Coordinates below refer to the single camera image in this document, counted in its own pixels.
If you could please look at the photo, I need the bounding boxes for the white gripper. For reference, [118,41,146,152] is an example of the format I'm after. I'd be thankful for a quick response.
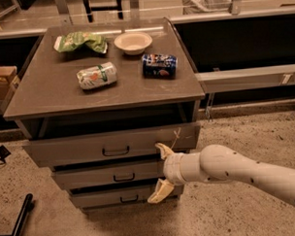
[147,143,186,204]

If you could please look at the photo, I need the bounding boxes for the grey top drawer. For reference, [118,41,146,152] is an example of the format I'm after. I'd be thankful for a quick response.
[21,103,203,169]

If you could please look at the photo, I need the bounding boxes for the grey drawer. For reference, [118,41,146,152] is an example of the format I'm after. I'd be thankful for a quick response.
[21,103,203,169]
[67,181,185,210]
[52,157,164,190]

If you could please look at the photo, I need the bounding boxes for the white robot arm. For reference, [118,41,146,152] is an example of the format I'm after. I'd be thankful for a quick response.
[147,143,295,207]

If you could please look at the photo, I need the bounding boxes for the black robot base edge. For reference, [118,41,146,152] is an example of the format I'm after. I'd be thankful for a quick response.
[0,193,34,236]

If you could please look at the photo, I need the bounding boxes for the grey middle drawer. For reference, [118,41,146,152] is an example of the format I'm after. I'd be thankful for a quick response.
[52,157,164,190]

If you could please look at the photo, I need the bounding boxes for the grey bottom drawer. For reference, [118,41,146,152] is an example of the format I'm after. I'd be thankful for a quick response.
[67,181,185,210]

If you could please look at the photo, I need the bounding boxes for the grey drawer cabinet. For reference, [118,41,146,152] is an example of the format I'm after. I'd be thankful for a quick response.
[4,19,204,212]

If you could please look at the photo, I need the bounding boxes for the blue soda can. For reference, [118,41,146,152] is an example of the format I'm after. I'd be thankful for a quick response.
[142,53,178,79]

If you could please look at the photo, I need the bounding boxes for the white green soda can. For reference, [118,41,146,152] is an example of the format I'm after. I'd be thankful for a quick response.
[77,62,117,90]

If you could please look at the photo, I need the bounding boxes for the white bowl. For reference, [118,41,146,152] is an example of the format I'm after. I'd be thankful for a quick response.
[114,32,152,55]

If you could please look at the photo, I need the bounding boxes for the green chip bag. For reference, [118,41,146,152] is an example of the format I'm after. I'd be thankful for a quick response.
[53,31,108,53]

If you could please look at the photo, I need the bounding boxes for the black floor device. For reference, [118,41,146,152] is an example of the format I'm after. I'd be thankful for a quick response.
[0,146,11,165]

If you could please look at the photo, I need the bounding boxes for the clear plastic bag bin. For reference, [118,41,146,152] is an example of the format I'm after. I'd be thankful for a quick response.
[182,0,231,15]

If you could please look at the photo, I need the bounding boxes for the cardboard box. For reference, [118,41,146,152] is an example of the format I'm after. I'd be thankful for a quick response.
[0,66,20,100]

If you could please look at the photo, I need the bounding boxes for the grey metal rail shelf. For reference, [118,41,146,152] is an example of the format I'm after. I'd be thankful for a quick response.
[195,64,295,93]

